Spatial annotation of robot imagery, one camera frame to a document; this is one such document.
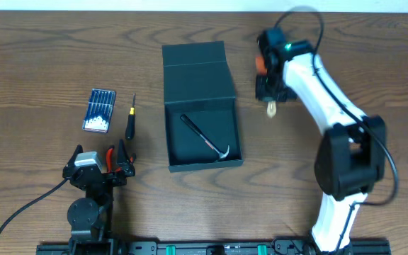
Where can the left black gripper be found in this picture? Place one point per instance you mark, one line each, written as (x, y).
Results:
(105, 177)

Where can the orange scraper wooden handle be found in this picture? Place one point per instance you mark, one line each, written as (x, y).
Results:
(260, 67)

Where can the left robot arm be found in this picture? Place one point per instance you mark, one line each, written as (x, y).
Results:
(91, 217)

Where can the small claw hammer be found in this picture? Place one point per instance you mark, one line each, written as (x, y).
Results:
(221, 154)

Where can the blue precision screwdriver set case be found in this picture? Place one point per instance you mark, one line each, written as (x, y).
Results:
(99, 112)

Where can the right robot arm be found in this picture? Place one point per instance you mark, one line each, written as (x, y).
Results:
(350, 158)

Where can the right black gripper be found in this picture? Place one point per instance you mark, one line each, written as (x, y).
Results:
(262, 93)

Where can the black yellow screwdriver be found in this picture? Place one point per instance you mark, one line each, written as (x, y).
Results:
(130, 128)

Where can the dark green open box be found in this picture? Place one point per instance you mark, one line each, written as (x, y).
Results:
(198, 83)

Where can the black mounting rail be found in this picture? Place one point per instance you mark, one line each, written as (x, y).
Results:
(276, 247)

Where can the red handled pliers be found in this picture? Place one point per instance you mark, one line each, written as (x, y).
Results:
(109, 154)

